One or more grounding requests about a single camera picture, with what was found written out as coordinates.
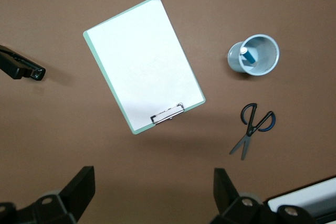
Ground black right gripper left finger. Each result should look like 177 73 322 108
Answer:
0 166 96 224

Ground black scissors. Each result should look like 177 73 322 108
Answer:
229 103 277 161

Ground white paper sheet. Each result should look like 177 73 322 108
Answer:
86 0 205 130

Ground white paper stack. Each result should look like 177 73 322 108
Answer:
268 177 336 210

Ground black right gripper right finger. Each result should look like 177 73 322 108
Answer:
209 167 317 224

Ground black stapler with red end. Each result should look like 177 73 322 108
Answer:
0 45 47 81

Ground light blue mesh cup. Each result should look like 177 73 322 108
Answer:
227 34 280 77

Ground blue marker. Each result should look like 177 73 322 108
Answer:
239 47 257 63

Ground green clipboard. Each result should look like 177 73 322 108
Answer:
82 0 207 135

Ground black document tray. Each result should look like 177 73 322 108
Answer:
266 175 336 224

